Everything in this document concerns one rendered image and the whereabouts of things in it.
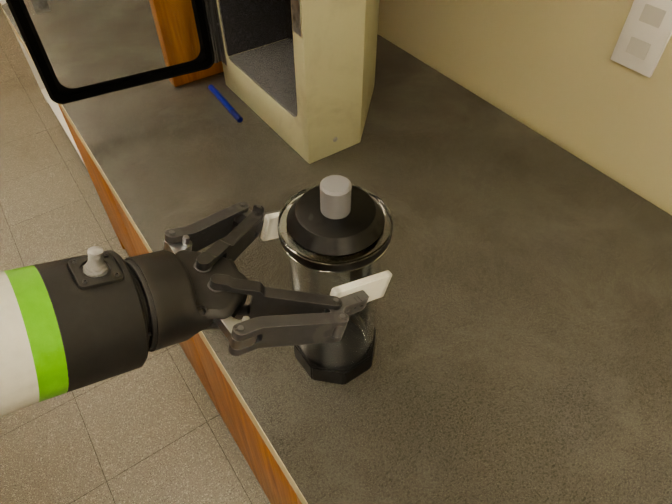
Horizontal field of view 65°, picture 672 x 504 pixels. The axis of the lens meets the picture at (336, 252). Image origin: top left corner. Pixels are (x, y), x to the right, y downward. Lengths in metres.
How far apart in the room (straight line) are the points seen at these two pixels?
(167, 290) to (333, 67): 0.54
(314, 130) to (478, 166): 0.29
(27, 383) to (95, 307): 0.06
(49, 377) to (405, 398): 0.40
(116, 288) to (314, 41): 0.53
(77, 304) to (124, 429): 1.40
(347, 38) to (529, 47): 0.37
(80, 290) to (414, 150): 0.70
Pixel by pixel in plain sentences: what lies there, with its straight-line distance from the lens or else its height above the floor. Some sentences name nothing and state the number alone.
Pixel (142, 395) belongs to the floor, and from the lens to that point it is 1.80.
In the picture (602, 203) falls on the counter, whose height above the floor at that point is 0.94.
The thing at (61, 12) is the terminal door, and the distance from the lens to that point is 1.03.
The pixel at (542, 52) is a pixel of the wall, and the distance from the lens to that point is 1.05.
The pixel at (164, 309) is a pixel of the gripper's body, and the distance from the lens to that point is 0.40.
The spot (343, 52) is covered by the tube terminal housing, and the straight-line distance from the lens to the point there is 0.85.
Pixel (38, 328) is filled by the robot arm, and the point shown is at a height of 1.24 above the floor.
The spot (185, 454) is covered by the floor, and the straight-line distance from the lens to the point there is 1.67.
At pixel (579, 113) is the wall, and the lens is 1.04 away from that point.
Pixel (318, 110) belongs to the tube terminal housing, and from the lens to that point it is 0.87.
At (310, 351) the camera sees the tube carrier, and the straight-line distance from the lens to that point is 0.60.
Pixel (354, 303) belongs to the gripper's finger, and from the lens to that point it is 0.46.
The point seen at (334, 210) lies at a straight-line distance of 0.46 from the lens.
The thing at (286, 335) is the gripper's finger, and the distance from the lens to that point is 0.42.
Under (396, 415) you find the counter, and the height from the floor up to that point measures 0.94.
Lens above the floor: 1.51
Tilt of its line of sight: 48 degrees down
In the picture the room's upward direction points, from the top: straight up
